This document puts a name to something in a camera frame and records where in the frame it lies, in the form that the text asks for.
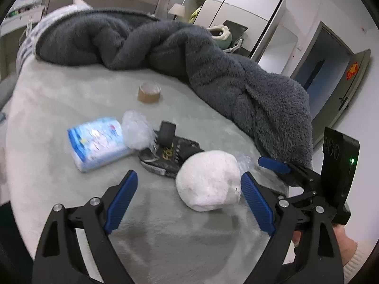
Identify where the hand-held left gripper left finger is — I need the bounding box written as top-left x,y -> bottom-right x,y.
32,169 -> 139,284

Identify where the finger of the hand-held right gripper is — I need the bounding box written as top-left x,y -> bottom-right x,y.
257,156 -> 323,196
278,190 -> 325,207

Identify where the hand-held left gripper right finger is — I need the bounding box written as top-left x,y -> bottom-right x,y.
240,172 -> 345,284

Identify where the white plush ball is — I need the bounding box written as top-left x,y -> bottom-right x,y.
175,150 -> 242,213

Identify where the blue tissue pack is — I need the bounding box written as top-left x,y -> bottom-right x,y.
68,117 -> 134,173

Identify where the black snack packet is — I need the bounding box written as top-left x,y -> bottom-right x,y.
138,121 -> 206,179

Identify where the clear plastic bag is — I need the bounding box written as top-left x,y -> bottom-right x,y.
121,111 -> 157,151

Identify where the person's right hand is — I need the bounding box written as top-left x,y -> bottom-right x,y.
291,224 -> 358,268

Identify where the grey door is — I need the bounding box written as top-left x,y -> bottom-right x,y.
308,49 -> 372,154

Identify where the red door decoration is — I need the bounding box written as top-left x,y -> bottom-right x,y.
345,62 -> 359,80

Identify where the brown tape roll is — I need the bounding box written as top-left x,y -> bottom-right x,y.
137,83 -> 162,104

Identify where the grey fleece blanket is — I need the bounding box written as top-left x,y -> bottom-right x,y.
37,9 -> 314,187

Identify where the white and teal pet bed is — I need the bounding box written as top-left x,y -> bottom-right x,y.
207,25 -> 234,49

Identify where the dark chair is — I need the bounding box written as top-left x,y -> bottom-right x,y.
222,20 -> 248,51

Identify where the grey bench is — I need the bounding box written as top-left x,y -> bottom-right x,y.
0,75 -> 18,107

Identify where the white wardrobe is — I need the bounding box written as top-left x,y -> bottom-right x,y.
180,0 -> 286,62

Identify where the yellow-green garment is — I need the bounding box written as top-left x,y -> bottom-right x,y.
189,7 -> 202,24

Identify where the table lamp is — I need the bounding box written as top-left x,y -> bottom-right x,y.
168,4 -> 185,21

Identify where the blue patterned quilt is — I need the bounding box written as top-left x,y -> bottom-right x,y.
16,4 -> 89,74

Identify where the white pillow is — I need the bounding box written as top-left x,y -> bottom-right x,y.
72,0 -> 94,11

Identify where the white dressing table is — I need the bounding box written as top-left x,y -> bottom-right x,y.
0,4 -> 45,80

